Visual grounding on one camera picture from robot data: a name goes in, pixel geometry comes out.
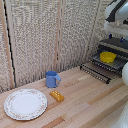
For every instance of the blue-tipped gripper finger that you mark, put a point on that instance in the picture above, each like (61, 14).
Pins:
(122, 39)
(110, 36)

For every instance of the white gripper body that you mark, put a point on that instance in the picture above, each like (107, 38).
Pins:
(116, 28)

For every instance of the yellow bowl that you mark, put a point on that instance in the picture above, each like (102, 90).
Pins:
(108, 57)

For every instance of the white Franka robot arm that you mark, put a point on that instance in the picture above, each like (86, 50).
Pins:
(118, 10)

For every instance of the white plate with patterned rim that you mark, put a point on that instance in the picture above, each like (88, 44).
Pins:
(25, 104)

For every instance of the blue mug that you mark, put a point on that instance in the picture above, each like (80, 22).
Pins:
(51, 80)

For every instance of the beige woven folding screen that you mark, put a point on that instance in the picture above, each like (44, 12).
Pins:
(33, 40)

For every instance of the small yellow-orange block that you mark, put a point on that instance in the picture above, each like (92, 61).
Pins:
(57, 96)

